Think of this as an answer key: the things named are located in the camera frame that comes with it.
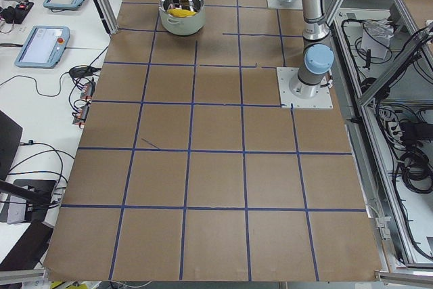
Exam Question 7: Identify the yellow corn cob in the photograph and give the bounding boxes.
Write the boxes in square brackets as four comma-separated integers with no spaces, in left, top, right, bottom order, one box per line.
[167,7,197,18]

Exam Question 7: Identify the white cooking pot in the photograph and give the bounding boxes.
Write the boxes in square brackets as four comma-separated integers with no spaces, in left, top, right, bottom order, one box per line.
[159,0,206,36]

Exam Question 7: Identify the small circuit boards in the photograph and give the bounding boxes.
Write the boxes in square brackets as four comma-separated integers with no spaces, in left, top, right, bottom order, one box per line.
[68,77,96,129]

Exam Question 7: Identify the near blue teach pendant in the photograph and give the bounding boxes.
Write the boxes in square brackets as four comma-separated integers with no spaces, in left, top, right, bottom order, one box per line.
[14,26,70,68]

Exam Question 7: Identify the brown paper table mat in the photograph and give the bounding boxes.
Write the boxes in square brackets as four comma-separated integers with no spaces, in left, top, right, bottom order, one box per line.
[44,0,381,282]

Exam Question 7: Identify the black monitor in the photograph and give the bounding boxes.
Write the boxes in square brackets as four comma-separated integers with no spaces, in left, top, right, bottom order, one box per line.
[0,112,22,180]

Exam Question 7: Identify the aluminium side frame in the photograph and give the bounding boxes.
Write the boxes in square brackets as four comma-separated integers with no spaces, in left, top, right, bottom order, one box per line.
[329,0,432,275]

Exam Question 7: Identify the coiled black cables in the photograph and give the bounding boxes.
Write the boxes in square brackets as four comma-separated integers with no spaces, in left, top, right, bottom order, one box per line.
[395,146,433,195]

